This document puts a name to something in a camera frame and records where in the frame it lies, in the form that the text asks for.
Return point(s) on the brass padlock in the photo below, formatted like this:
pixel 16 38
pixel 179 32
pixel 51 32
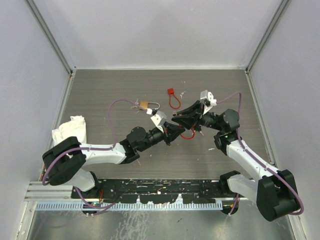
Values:
pixel 146 105

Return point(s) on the red cable padlock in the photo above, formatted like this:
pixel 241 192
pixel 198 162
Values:
pixel 172 95
pixel 192 135

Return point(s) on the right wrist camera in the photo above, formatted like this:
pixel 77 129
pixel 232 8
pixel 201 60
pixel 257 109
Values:
pixel 208 100

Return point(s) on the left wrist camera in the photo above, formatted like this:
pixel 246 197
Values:
pixel 158 118

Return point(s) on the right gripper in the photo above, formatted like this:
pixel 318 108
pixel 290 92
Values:
pixel 188 120

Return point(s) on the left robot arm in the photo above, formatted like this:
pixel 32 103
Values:
pixel 64 162

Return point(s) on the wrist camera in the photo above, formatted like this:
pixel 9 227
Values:
pixel 158 118
pixel 208 100

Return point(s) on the white cloth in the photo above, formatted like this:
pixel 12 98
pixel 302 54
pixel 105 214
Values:
pixel 76 127

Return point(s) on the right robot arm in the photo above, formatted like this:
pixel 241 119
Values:
pixel 273 191

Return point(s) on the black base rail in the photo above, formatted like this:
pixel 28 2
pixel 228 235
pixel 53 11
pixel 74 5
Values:
pixel 159 191

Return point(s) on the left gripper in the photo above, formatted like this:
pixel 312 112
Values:
pixel 170 131

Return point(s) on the slotted cable duct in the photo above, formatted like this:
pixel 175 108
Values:
pixel 176 206

